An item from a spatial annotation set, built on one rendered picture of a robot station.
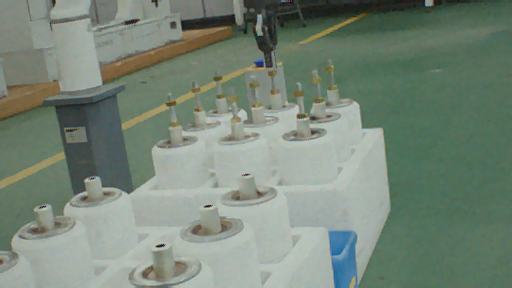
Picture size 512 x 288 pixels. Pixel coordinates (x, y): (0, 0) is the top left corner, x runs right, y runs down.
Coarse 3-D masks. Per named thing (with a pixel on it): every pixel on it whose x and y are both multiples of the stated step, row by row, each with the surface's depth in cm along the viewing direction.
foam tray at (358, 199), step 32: (352, 160) 135; (384, 160) 155; (160, 192) 132; (192, 192) 129; (224, 192) 127; (288, 192) 123; (320, 192) 121; (352, 192) 125; (384, 192) 153; (160, 224) 132; (320, 224) 123; (352, 224) 124; (384, 224) 151
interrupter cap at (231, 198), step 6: (258, 186) 102; (264, 186) 101; (228, 192) 101; (234, 192) 100; (258, 192) 100; (264, 192) 99; (270, 192) 98; (276, 192) 98; (222, 198) 98; (228, 198) 98; (234, 198) 98; (258, 198) 97; (264, 198) 96; (270, 198) 96; (228, 204) 96; (234, 204) 95; (240, 204) 95; (246, 204) 95; (252, 204) 95
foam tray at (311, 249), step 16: (144, 240) 109; (160, 240) 110; (304, 240) 100; (320, 240) 101; (128, 256) 103; (144, 256) 106; (288, 256) 96; (304, 256) 95; (320, 256) 101; (96, 272) 102; (112, 272) 99; (128, 272) 100; (272, 272) 92; (288, 272) 91; (304, 272) 94; (320, 272) 101
